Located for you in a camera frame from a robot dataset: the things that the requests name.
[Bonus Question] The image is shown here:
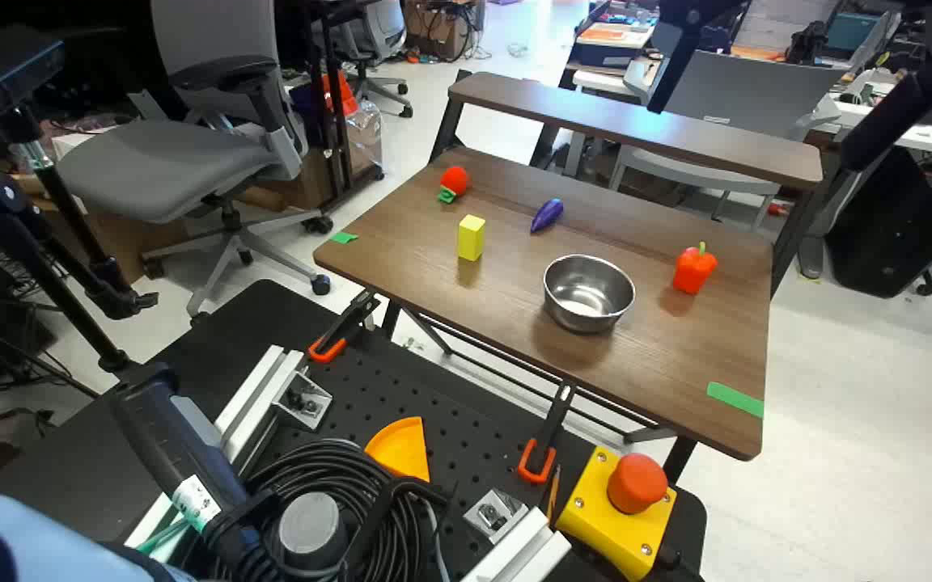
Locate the silver metal bowl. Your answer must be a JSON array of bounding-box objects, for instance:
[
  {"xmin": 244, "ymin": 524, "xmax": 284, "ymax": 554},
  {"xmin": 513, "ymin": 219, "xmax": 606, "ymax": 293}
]
[{"xmin": 545, "ymin": 253, "xmax": 635, "ymax": 338}]

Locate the yellow toy block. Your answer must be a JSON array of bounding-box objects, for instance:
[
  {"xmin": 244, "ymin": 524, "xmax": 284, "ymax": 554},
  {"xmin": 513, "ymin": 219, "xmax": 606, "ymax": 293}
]
[{"xmin": 458, "ymin": 213, "xmax": 486, "ymax": 262}]

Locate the purple toy eggplant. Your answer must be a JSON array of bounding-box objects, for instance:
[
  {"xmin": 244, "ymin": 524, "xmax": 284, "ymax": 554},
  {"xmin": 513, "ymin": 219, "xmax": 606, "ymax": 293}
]
[{"xmin": 530, "ymin": 198, "xmax": 565, "ymax": 235}]

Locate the red toy tomato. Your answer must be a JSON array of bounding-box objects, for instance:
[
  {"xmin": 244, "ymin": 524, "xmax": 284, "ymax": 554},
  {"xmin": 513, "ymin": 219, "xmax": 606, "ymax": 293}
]
[{"xmin": 437, "ymin": 165, "xmax": 469, "ymax": 203}]

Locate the orange clamp left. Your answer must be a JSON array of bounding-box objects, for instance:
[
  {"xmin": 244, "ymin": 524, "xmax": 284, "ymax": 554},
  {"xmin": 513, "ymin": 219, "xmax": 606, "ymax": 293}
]
[{"xmin": 308, "ymin": 292, "xmax": 375, "ymax": 366}]

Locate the orange clamp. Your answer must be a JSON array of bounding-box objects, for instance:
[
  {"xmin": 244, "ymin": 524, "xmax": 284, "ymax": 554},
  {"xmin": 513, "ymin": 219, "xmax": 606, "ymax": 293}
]
[
  {"xmin": 516, "ymin": 381, "xmax": 575, "ymax": 490},
  {"xmin": 308, "ymin": 292, "xmax": 375, "ymax": 366}
]

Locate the green tape piece left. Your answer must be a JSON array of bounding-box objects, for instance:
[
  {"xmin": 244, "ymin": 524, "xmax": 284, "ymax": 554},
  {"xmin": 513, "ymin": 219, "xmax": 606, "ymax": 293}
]
[{"xmin": 331, "ymin": 230, "xmax": 360, "ymax": 247}]

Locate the black perforated base board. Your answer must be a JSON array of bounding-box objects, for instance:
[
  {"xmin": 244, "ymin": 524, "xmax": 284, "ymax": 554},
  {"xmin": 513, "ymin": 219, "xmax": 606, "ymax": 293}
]
[{"xmin": 0, "ymin": 283, "xmax": 593, "ymax": 582}]

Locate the orange plastic wedge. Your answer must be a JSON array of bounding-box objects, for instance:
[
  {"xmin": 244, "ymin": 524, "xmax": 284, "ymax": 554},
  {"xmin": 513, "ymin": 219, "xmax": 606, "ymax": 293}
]
[{"xmin": 365, "ymin": 416, "xmax": 432, "ymax": 481}]

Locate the orange clamp right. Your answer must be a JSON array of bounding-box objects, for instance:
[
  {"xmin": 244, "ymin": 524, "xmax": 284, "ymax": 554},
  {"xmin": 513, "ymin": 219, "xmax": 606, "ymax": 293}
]
[{"xmin": 516, "ymin": 381, "xmax": 575, "ymax": 490}]

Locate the brown wooden bench shelf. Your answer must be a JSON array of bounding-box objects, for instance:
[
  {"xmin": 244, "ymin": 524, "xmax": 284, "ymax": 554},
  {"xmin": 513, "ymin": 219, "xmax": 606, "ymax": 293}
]
[{"xmin": 432, "ymin": 71, "xmax": 821, "ymax": 195}]

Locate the yellow emergency stop box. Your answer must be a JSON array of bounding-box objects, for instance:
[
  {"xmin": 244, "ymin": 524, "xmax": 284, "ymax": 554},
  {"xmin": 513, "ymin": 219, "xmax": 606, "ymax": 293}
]
[{"xmin": 558, "ymin": 445, "xmax": 677, "ymax": 582}]

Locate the green tape strip right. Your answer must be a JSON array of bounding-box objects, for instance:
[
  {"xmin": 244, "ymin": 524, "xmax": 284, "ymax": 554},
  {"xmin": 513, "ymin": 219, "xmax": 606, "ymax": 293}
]
[{"xmin": 706, "ymin": 381, "xmax": 763, "ymax": 420}]

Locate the grey office chair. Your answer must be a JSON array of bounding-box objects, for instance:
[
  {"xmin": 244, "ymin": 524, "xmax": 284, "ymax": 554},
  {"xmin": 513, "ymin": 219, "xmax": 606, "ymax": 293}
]
[{"xmin": 59, "ymin": 0, "xmax": 331, "ymax": 319}]

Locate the black bag on floor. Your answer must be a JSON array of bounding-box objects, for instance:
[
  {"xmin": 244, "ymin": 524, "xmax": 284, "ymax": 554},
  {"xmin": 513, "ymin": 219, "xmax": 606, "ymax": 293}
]
[{"xmin": 826, "ymin": 150, "xmax": 932, "ymax": 298}]

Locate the black tripod stand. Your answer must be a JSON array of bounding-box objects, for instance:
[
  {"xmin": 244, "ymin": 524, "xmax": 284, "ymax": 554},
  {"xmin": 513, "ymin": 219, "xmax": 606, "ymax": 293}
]
[{"xmin": 0, "ymin": 27, "xmax": 157, "ymax": 376}]

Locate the black coiled cable bundle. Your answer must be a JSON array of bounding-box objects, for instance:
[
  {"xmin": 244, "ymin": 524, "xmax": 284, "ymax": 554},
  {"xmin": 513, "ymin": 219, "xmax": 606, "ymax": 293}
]
[{"xmin": 176, "ymin": 433, "xmax": 458, "ymax": 582}]

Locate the aluminium extrusion rail right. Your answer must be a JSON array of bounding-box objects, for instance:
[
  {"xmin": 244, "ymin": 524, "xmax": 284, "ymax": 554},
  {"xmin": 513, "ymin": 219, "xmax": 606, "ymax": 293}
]
[{"xmin": 462, "ymin": 509, "xmax": 574, "ymax": 582}]

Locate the aluminium extrusion rail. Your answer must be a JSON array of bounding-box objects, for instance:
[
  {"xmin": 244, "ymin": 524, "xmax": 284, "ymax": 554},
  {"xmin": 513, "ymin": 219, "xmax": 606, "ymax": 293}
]
[
  {"xmin": 462, "ymin": 509, "xmax": 574, "ymax": 582},
  {"xmin": 128, "ymin": 345, "xmax": 304, "ymax": 554}
]

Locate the aluminium extrusion rail left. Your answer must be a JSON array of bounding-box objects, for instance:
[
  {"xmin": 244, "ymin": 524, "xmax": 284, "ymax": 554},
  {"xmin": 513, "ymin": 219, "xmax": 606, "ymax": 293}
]
[{"xmin": 128, "ymin": 345, "xmax": 304, "ymax": 554}]

